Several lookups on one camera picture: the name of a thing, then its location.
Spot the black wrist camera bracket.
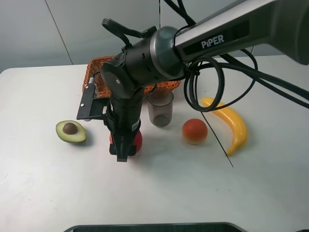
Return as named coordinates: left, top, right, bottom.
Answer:
left=76, top=77, right=109, bottom=121

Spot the smoky transparent plastic cup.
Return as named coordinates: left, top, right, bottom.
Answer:
left=147, top=88, right=174, bottom=127

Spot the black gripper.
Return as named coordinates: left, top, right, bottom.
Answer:
left=108, top=88, right=144, bottom=162

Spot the black cable bundle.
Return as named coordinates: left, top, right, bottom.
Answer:
left=101, top=0, right=309, bottom=169

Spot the yellow banana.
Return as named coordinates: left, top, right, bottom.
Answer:
left=212, top=107, right=248, bottom=156

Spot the halved avocado with pit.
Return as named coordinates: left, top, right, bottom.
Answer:
left=56, top=120, right=86, bottom=143

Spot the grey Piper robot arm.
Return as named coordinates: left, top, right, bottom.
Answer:
left=100, top=0, right=309, bottom=162

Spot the orange wicker basket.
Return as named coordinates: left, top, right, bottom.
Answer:
left=82, top=56, right=181, bottom=98

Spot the orange red peach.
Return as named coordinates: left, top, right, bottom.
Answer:
left=182, top=118, right=208, bottom=145

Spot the red tomato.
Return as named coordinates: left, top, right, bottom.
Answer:
left=109, top=130, right=143, bottom=152

